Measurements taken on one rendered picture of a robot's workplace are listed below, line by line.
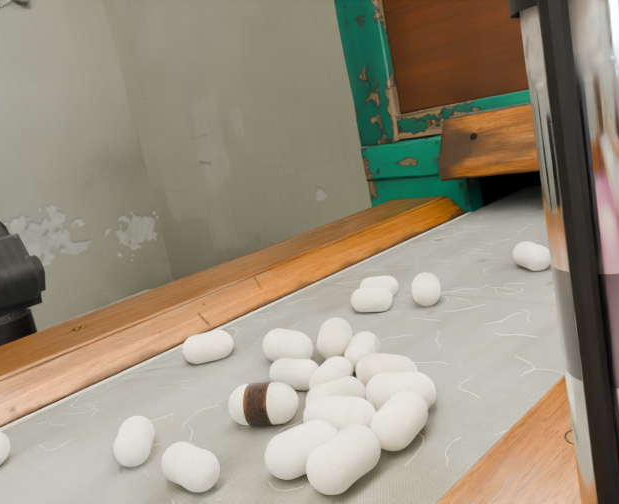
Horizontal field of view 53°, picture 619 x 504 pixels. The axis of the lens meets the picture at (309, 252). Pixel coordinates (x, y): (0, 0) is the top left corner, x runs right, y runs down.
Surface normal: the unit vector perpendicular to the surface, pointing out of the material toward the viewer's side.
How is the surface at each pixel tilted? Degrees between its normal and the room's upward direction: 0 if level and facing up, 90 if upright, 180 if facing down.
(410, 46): 90
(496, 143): 67
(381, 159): 90
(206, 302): 45
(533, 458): 0
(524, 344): 0
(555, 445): 0
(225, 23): 90
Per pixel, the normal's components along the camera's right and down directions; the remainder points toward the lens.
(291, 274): 0.35, -0.68
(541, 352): -0.20, -0.96
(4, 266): 0.53, -0.48
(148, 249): 0.71, 0.00
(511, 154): -0.71, -0.11
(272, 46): -0.67, 0.28
